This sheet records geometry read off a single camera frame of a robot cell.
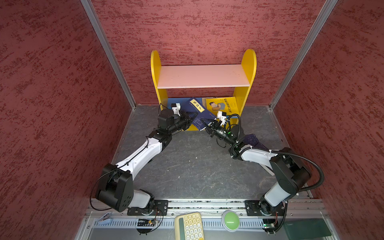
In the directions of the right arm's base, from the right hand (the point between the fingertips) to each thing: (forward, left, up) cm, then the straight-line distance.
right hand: (199, 122), depth 75 cm
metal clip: (-36, +46, -25) cm, 64 cm away
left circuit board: (-39, +28, -29) cm, 56 cm away
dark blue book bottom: (+5, -37, -28) cm, 47 cm away
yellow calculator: (-42, +6, -26) cm, 49 cm away
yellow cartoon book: (+23, -20, -10) cm, 32 cm away
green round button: (-40, -14, -27) cm, 50 cm away
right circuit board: (-41, -33, -29) cm, 60 cm away
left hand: (+3, 0, +1) cm, 4 cm away
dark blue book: (+10, +3, +2) cm, 10 cm away
